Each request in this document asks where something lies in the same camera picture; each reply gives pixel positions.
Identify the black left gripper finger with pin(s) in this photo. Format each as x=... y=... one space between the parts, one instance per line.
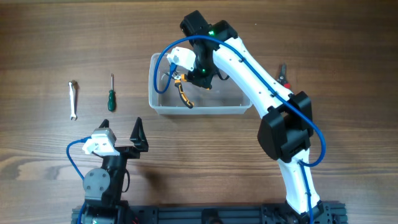
x=138 y=137
x=104 y=124

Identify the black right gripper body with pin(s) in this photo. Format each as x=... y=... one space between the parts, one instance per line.
x=203 y=72

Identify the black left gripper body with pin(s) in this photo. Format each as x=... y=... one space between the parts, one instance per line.
x=117 y=165

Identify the orange black needle-nose pliers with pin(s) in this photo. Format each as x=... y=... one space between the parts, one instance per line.
x=178 y=80

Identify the small silver wrench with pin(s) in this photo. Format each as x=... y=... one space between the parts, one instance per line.
x=72 y=92

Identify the red handled cutting pliers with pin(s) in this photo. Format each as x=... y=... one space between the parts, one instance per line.
x=282 y=78

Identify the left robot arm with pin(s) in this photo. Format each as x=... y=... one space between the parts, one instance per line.
x=103 y=186

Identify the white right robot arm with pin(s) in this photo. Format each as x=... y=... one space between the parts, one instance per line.
x=287 y=133

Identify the clear plastic container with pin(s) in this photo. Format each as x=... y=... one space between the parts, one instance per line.
x=225 y=97

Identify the green handled screwdriver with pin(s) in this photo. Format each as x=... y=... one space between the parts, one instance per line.
x=111 y=97

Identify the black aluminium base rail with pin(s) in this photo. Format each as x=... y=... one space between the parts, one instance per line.
x=322 y=213

